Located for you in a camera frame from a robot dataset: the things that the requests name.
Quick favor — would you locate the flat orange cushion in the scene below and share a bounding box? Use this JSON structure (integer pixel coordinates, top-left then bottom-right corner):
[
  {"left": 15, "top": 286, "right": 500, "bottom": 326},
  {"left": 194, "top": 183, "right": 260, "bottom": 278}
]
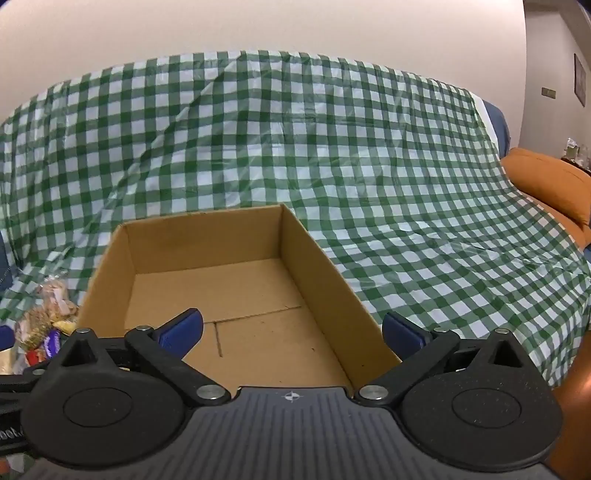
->
[{"left": 526, "top": 194, "right": 591, "bottom": 252}]

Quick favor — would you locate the cardboard box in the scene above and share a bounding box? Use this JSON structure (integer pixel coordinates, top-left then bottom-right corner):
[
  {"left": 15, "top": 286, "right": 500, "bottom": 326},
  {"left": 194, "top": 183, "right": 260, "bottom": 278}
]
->
[{"left": 76, "top": 204, "right": 402, "bottom": 388}]

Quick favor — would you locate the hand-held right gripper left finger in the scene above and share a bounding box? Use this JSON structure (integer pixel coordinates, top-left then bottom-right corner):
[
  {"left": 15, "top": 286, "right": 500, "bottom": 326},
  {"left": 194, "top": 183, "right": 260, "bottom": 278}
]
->
[{"left": 46, "top": 308, "right": 232, "bottom": 408}]

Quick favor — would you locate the clutter on sideboard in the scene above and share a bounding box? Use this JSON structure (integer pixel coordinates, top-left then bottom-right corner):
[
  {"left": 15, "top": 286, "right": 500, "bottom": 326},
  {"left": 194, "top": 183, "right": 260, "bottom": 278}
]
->
[{"left": 561, "top": 137, "right": 591, "bottom": 174}]

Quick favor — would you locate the clear bag of cookies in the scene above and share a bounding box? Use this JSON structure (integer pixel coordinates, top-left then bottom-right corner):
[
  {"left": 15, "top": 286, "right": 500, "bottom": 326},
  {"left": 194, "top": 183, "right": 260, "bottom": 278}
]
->
[{"left": 14, "top": 276, "right": 80, "bottom": 352}]

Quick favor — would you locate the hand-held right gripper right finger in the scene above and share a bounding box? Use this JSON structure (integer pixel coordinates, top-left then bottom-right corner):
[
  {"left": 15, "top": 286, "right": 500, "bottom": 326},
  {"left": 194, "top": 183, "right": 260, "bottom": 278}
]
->
[{"left": 353, "top": 311, "right": 536, "bottom": 408}]

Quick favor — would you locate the dark framed wall picture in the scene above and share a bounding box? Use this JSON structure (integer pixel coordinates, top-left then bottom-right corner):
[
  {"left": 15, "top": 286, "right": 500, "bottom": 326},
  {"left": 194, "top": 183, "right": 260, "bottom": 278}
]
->
[{"left": 574, "top": 54, "right": 587, "bottom": 108}]

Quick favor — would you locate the green white checkered cloth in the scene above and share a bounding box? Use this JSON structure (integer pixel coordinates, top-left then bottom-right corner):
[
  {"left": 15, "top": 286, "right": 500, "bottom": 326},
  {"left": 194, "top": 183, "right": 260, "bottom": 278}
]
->
[{"left": 0, "top": 50, "right": 591, "bottom": 388}]

